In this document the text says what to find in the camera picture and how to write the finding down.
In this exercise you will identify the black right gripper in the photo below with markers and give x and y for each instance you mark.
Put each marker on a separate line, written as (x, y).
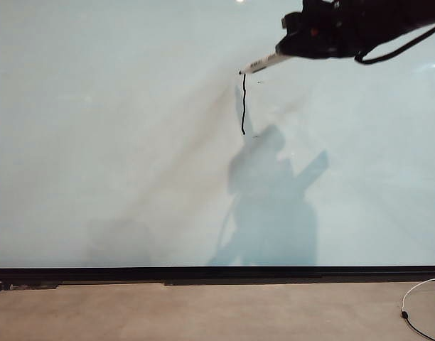
(327, 32)

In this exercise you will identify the white whiteboard marker pen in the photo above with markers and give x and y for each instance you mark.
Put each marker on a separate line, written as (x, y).
(262, 64)

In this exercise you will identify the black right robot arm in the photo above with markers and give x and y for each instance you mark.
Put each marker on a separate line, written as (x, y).
(391, 17)

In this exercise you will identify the large white whiteboard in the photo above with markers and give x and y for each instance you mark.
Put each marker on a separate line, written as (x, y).
(96, 142)

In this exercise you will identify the black whiteboard pen tray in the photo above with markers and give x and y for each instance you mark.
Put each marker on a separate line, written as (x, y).
(217, 274)

